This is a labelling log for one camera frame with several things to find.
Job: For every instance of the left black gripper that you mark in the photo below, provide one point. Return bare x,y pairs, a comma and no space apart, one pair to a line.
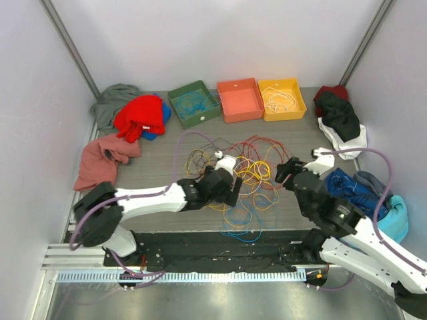
231,200

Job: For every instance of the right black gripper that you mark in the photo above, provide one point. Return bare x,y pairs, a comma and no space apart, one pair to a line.
291,166

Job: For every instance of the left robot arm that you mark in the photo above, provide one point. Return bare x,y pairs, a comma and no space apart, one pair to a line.
100,212

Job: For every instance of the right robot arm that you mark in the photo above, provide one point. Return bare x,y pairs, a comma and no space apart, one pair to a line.
349,239

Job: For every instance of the blue plaid shirt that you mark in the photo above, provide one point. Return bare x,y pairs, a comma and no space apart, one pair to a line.
339,184

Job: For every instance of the yellow plastic bin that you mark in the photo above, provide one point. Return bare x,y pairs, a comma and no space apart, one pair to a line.
282,99

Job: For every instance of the black cloth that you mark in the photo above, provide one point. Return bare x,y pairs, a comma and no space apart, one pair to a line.
338,114

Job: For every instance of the white cloth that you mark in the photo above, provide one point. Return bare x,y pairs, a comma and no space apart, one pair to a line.
337,143

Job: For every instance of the grey blue cloth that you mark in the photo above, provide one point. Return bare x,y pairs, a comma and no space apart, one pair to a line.
368,190

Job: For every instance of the orange plastic bin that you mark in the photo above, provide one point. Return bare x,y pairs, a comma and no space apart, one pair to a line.
240,100

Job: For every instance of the dark red cloth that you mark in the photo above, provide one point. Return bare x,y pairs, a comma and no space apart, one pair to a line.
333,92

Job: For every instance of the green plastic bin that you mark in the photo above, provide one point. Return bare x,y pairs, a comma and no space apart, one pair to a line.
194,104

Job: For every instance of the cyan cloth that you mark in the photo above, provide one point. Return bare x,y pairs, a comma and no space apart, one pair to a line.
395,224

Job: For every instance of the pink cloth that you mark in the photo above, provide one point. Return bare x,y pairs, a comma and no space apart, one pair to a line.
100,160

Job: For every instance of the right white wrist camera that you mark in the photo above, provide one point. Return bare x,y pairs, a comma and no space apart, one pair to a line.
321,163

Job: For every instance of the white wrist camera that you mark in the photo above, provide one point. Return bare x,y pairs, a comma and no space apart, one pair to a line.
226,162
321,163

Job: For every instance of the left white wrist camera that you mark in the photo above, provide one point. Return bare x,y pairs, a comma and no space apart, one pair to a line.
226,162

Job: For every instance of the aluminium rail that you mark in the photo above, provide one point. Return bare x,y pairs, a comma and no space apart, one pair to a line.
60,257

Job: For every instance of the slotted cable duct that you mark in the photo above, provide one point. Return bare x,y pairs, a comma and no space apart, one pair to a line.
120,276

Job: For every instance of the right aluminium frame post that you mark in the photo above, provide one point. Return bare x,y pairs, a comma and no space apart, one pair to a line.
374,26

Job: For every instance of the aluminium frame post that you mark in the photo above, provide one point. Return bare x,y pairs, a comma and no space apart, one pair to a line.
374,26
69,44

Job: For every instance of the left aluminium frame post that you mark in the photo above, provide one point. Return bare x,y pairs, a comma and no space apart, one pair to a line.
69,44

